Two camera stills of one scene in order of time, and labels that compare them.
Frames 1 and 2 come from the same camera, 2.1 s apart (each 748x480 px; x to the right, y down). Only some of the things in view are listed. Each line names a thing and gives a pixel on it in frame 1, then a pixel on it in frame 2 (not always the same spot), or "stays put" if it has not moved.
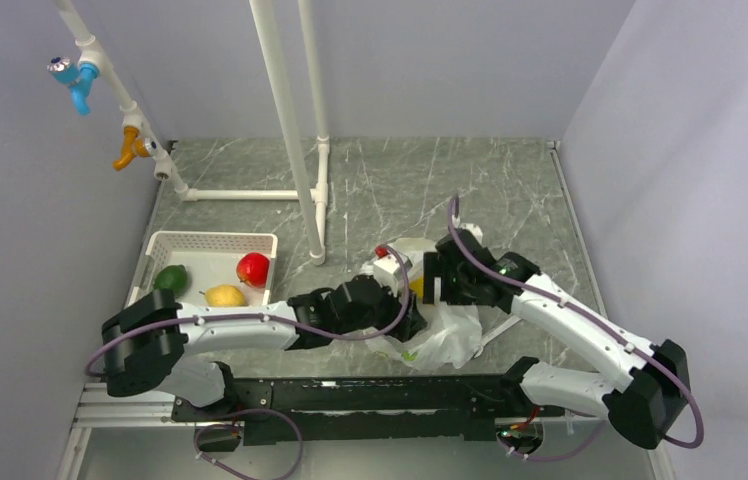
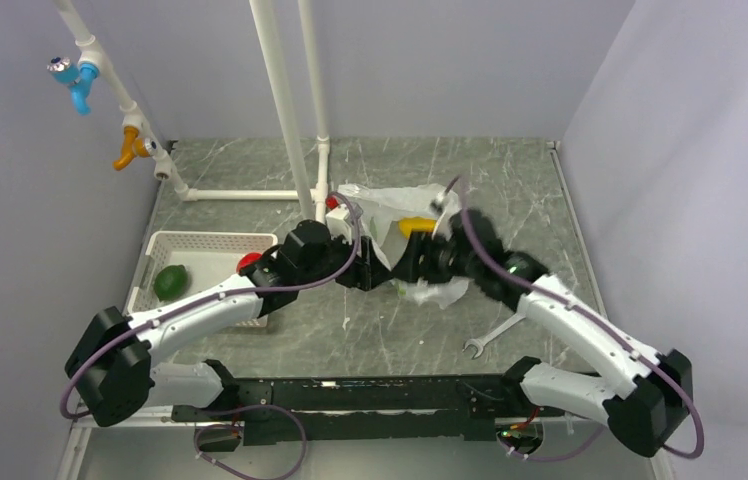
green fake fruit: (172, 277) stays put
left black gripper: (410, 321) -> (366, 271)
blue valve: (80, 79) stays put
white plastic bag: (452, 336) -> (379, 210)
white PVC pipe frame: (312, 203) stays put
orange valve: (133, 146) stays put
